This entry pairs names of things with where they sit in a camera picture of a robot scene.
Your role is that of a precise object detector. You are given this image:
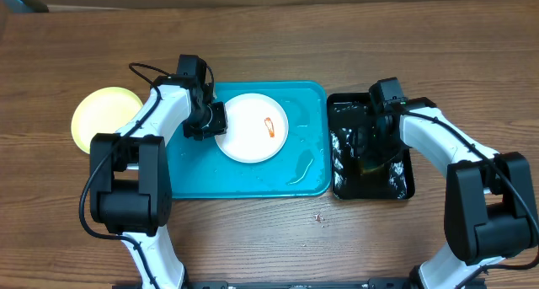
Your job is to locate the small crumb debris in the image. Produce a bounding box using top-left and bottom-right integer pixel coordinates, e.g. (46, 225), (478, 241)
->
(312, 212), (329, 228)

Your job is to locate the teal plastic tray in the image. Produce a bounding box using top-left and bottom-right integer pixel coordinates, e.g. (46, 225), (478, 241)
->
(167, 81), (331, 200)

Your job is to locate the green yellow sponge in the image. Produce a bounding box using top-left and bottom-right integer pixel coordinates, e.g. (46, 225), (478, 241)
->
(359, 158), (389, 174)

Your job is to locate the yellow plate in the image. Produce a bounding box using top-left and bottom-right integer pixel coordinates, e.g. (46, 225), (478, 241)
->
(71, 87), (143, 154)

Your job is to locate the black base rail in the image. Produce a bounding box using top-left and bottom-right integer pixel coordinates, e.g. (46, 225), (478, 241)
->
(182, 277), (417, 289)

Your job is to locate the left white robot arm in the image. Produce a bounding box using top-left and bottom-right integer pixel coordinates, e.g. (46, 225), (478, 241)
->
(79, 73), (226, 288)

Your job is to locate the white plate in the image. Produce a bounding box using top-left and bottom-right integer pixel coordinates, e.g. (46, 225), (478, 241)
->
(215, 93), (289, 163)

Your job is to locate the black rectangular water tray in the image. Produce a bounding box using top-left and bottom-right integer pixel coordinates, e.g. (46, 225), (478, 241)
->
(327, 93), (415, 200)

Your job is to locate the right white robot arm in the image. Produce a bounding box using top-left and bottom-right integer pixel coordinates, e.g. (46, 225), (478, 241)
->
(347, 96), (538, 288)

